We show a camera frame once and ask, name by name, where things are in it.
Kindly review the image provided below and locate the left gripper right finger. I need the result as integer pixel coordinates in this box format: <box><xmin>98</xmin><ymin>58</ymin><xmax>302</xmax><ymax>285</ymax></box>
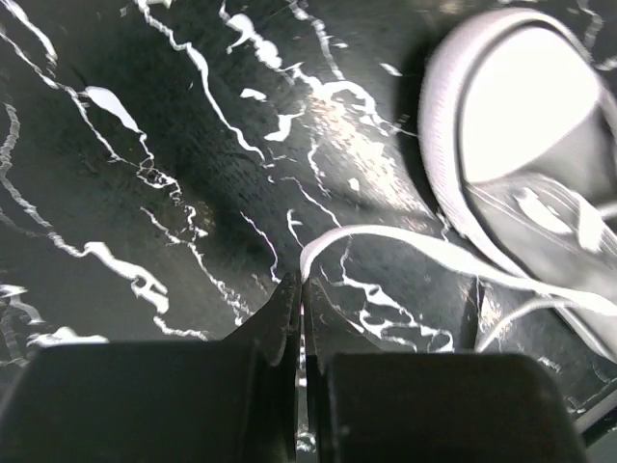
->
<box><xmin>302</xmin><ymin>281</ymin><xmax>585</xmax><ymax>462</ymax></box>

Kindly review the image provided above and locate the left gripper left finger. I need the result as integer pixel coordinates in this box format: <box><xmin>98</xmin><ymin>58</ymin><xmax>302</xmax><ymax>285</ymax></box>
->
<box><xmin>1</xmin><ymin>273</ymin><xmax>302</xmax><ymax>462</ymax></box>

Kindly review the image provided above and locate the white shoelace of sneaker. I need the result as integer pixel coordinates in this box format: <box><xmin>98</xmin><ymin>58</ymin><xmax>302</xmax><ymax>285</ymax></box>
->
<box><xmin>298</xmin><ymin>225</ymin><xmax>617</xmax><ymax>353</ymax></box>

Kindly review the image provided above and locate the grey sneaker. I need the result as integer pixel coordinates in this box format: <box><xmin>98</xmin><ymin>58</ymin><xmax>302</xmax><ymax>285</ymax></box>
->
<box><xmin>417</xmin><ymin>6</ymin><xmax>617</xmax><ymax>361</ymax></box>

